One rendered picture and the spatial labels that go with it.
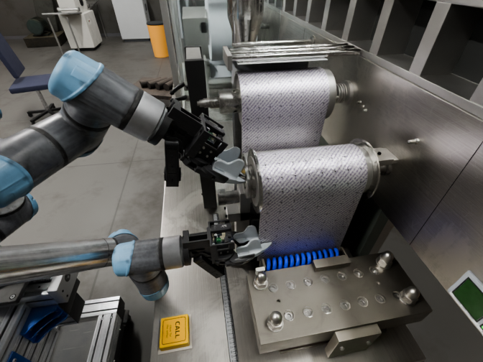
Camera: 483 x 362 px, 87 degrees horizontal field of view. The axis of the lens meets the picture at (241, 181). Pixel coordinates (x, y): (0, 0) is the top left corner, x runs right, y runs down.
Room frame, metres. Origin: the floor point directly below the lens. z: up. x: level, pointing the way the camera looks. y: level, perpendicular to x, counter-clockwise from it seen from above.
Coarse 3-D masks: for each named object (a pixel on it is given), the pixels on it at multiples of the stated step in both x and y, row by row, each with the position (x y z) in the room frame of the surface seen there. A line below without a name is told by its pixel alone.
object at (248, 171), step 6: (246, 168) 0.44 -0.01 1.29; (252, 168) 0.44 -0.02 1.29; (246, 174) 0.43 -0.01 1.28; (252, 174) 0.43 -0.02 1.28; (246, 180) 0.42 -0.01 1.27; (252, 180) 0.42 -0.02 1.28; (246, 186) 0.42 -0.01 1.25; (252, 186) 0.41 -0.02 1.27; (246, 192) 0.42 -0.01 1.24; (252, 192) 0.41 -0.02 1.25
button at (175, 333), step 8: (168, 320) 0.27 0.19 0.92; (176, 320) 0.27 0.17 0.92; (184, 320) 0.27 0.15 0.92; (160, 328) 0.25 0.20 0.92; (168, 328) 0.25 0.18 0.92; (176, 328) 0.25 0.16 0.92; (184, 328) 0.25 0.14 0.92; (160, 336) 0.23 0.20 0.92; (168, 336) 0.23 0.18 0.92; (176, 336) 0.23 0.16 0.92; (184, 336) 0.23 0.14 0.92; (160, 344) 0.22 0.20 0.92; (168, 344) 0.22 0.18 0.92; (176, 344) 0.22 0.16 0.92; (184, 344) 0.22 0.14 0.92
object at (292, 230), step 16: (320, 208) 0.41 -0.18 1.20; (336, 208) 0.41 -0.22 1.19; (352, 208) 0.42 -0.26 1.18; (272, 224) 0.39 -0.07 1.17; (288, 224) 0.40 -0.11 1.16; (304, 224) 0.40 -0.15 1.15; (320, 224) 0.41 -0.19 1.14; (336, 224) 0.42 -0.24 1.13; (272, 240) 0.39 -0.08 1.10; (288, 240) 0.40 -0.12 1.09; (304, 240) 0.40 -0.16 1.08; (320, 240) 0.41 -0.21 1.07; (336, 240) 0.42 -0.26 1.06; (272, 256) 0.39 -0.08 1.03
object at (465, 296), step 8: (464, 288) 0.22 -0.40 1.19; (472, 288) 0.22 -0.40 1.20; (456, 296) 0.22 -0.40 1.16; (464, 296) 0.21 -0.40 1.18; (472, 296) 0.21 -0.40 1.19; (480, 296) 0.20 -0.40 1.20; (464, 304) 0.21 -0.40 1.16; (472, 304) 0.20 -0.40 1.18; (480, 304) 0.19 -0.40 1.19; (472, 312) 0.19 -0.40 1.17; (480, 312) 0.18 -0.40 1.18
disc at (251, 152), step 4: (248, 152) 0.50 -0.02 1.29; (252, 152) 0.46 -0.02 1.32; (248, 156) 0.50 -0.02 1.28; (252, 156) 0.46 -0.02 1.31; (256, 156) 0.44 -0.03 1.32; (256, 160) 0.43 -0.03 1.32; (256, 164) 0.42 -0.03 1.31; (256, 168) 0.42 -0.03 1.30; (260, 172) 0.40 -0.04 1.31; (260, 176) 0.40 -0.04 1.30; (260, 180) 0.39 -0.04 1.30; (260, 184) 0.39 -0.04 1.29; (260, 188) 0.38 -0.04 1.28; (260, 192) 0.38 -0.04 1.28; (260, 196) 0.38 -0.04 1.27; (260, 200) 0.37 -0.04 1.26; (252, 204) 0.44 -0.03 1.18; (260, 204) 0.37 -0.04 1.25; (256, 208) 0.40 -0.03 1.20; (260, 208) 0.37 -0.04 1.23; (256, 212) 0.40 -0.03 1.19; (260, 212) 0.38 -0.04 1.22
